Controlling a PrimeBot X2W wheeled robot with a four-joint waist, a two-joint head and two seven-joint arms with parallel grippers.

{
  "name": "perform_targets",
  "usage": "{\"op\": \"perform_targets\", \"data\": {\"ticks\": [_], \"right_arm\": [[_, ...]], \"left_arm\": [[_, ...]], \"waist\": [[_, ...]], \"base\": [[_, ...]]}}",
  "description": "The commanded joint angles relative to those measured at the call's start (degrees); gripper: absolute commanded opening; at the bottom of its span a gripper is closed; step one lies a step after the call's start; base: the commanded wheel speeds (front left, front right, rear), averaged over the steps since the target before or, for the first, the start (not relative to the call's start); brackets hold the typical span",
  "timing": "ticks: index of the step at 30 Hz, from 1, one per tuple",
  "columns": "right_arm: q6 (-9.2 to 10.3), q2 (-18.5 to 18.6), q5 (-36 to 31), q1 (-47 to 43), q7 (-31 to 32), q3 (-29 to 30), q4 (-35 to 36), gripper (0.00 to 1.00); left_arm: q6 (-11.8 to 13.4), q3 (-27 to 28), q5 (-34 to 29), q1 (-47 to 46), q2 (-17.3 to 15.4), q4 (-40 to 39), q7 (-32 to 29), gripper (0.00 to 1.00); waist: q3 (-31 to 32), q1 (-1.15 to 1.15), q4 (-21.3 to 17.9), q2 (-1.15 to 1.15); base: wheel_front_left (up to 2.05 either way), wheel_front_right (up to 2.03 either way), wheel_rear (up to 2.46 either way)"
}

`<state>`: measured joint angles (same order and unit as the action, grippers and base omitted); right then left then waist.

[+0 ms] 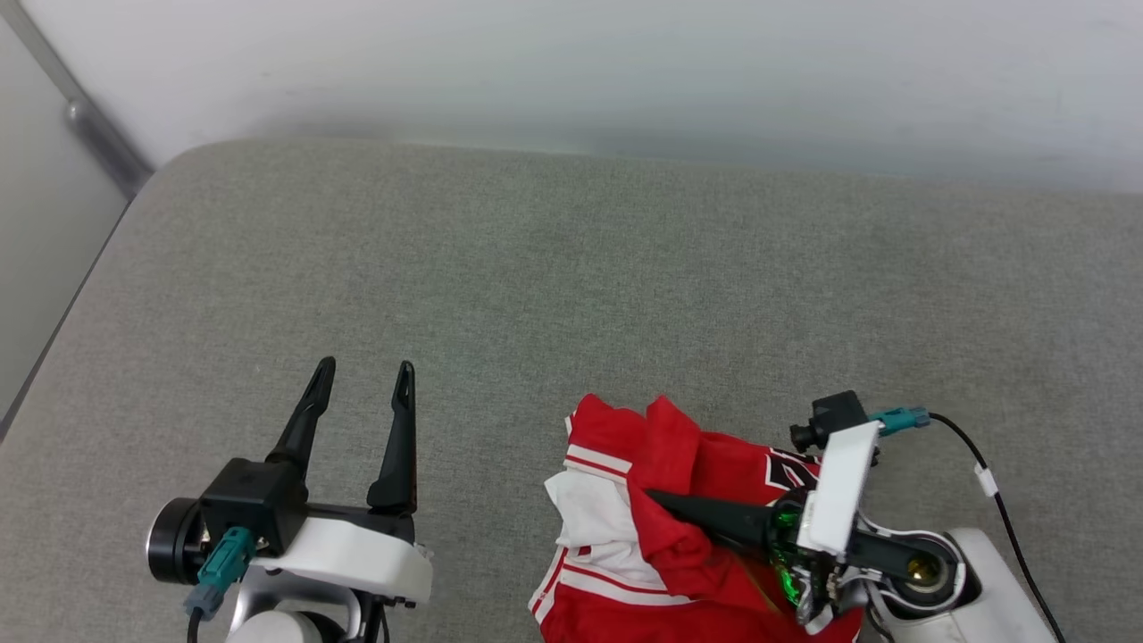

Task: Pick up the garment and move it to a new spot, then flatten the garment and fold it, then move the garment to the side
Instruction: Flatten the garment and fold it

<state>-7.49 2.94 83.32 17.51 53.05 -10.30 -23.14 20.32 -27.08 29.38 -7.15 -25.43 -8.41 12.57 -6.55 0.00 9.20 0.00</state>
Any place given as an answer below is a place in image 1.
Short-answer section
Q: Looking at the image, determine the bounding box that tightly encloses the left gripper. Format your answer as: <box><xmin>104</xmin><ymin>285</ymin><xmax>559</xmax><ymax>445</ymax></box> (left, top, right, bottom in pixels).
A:
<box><xmin>250</xmin><ymin>357</ymin><xmax>435</xmax><ymax>608</ymax></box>

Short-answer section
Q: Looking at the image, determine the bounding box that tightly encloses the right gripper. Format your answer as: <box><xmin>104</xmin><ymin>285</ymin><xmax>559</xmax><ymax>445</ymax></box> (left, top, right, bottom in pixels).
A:
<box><xmin>645</xmin><ymin>489</ymin><xmax>970</xmax><ymax>635</ymax></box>

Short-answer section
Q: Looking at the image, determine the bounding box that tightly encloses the red and white jersey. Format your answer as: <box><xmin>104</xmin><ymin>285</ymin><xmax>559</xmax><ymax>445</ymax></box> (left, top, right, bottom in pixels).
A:
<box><xmin>527</xmin><ymin>393</ymin><xmax>867</xmax><ymax>643</ymax></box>

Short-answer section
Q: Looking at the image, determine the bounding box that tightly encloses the grey fabric sofa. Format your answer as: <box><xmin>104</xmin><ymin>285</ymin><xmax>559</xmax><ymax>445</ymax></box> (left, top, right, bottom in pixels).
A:
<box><xmin>0</xmin><ymin>136</ymin><xmax>1143</xmax><ymax>643</ymax></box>

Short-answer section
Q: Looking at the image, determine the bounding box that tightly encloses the black cable with teal connector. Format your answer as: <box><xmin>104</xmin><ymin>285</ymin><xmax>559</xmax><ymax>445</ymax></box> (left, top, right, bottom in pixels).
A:
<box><xmin>183</xmin><ymin>525</ymin><xmax>260</xmax><ymax>643</ymax></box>
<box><xmin>871</xmin><ymin>406</ymin><xmax>1065</xmax><ymax>643</ymax></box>

